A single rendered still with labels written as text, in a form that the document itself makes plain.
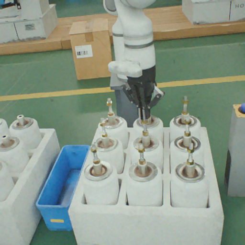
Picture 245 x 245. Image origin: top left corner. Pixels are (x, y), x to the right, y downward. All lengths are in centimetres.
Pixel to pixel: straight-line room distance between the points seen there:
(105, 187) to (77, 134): 67
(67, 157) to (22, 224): 33
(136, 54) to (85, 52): 122
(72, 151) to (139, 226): 46
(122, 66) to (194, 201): 37
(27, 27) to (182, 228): 225
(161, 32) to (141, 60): 186
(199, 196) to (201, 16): 205
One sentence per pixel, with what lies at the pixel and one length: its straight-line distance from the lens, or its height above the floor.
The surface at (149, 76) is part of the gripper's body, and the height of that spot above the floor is 48.
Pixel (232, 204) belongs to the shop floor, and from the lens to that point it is 105.
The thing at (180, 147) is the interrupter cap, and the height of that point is 25.
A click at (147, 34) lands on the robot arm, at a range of 69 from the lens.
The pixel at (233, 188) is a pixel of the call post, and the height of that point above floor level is 4.
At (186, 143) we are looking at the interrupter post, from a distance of 85.
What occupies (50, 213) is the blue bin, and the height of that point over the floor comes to 8.
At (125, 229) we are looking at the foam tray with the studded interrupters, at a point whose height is 12.
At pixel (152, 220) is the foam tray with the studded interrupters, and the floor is 16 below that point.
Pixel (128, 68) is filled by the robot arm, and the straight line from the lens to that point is 67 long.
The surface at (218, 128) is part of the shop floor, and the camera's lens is 139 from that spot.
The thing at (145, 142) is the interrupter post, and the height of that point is 26.
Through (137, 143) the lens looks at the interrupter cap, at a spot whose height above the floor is 25.
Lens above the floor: 77
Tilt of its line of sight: 32 degrees down
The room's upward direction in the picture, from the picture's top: 7 degrees counter-clockwise
